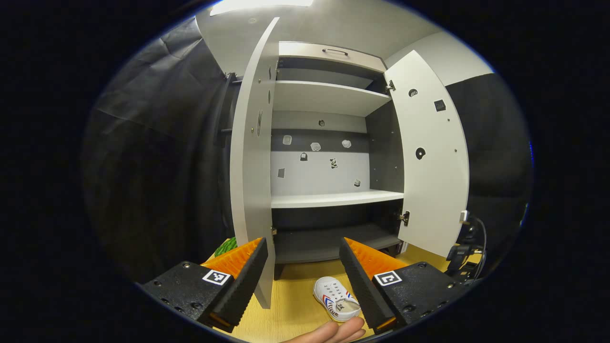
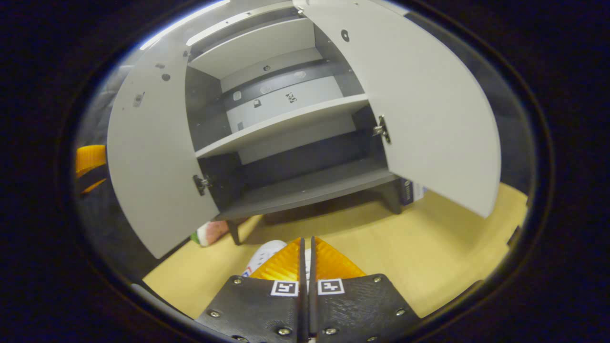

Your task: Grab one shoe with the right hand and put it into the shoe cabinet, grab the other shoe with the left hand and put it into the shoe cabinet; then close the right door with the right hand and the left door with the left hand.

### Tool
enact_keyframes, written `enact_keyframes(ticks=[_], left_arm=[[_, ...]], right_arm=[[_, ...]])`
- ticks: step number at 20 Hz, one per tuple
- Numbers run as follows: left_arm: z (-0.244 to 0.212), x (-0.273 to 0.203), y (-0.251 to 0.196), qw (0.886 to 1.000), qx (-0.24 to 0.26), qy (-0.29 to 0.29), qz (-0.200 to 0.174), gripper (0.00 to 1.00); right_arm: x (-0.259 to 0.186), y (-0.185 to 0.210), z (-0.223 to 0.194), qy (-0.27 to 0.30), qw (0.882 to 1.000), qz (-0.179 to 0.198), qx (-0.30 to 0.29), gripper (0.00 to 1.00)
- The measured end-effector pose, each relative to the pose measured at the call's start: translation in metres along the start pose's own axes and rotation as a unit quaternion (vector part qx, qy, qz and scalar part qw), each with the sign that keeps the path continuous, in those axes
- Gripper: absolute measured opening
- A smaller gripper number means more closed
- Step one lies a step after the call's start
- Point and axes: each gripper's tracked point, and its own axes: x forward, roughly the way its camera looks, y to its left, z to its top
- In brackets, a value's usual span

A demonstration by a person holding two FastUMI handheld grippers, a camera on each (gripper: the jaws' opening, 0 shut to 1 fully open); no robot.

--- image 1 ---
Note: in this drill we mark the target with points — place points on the cream cabinet drawer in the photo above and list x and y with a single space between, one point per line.
305 51

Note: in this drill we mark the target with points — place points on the black backdrop stand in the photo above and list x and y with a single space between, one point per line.
228 105

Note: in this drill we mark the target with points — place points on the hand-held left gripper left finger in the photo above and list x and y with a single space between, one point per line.
243 286

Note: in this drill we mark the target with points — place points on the white shoe cabinet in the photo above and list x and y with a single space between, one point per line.
329 97

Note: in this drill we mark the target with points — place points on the white striped shoe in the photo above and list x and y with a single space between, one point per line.
333 293

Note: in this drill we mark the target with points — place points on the green striped object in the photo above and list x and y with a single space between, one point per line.
226 247

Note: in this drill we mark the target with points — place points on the white cabinet door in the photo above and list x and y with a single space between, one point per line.
438 190
250 181

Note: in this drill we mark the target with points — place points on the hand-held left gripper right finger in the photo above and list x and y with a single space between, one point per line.
364 290

